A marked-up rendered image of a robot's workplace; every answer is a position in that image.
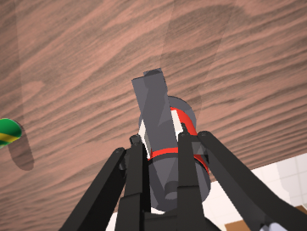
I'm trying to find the black round disc with center stud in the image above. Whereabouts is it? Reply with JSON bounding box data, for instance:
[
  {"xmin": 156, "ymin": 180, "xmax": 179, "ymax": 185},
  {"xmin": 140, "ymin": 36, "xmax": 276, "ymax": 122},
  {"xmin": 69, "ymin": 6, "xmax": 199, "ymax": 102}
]
[{"xmin": 138, "ymin": 96, "xmax": 197, "ymax": 130}]

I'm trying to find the green and yellow drink can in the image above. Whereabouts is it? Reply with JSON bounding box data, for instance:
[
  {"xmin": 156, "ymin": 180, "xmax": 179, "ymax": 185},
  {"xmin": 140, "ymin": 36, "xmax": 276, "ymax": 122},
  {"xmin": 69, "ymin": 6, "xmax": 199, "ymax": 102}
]
[{"xmin": 0, "ymin": 118, "xmax": 22, "ymax": 149}]

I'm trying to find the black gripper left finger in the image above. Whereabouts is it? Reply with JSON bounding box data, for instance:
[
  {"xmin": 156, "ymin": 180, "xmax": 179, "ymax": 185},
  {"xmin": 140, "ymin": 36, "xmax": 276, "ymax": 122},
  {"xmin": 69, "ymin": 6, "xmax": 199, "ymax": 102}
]
[{"xmin": 58, "ymin": 120, "xmax": 151, "ymax": 231}]

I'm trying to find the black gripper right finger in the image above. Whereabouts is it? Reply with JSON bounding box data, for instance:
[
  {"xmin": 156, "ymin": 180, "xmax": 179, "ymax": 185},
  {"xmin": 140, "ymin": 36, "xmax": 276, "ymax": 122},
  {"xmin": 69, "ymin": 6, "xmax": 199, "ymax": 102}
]
[{"xmin": 171, "ymin": 110, "xmax": 307, "ymax": 231}]

